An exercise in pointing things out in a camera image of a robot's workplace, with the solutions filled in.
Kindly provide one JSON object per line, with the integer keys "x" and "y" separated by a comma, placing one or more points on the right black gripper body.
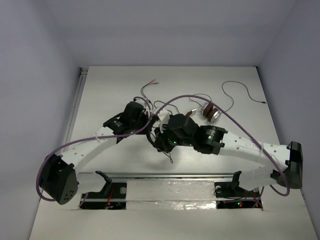
{"x": 169, "y": 140}

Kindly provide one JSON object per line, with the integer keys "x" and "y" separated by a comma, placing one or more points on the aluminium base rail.
{"x": 152, "y": 175}

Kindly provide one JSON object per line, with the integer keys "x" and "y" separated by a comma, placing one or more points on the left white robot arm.
{"x": 56, "y": 180}

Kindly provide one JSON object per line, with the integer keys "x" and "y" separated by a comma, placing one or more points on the brown headphones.
{"x": 208, "y": 111}

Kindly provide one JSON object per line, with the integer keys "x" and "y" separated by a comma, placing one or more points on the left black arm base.
{"x": 112, "y": 196}

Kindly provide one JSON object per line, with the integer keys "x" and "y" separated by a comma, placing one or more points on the left aluminium side rail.
{"x": 75, "y": 105}

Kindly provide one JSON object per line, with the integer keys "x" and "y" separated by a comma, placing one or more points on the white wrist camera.
{"x": 163, "y": 116}
{"x": 142, "y": 101}

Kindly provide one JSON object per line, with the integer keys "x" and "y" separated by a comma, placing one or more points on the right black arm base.
{"x": 230, "y": 196}

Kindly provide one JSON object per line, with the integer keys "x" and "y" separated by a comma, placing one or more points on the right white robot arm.
{"x": 279, "y": 164}

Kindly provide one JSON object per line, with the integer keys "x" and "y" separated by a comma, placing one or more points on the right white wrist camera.
{"x": 163, "y": 116}

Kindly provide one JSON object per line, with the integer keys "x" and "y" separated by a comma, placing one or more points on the black headphones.
{"x": 151, "y": 136}

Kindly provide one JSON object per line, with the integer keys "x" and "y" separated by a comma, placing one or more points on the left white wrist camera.
{"x": 142, "y": 101}

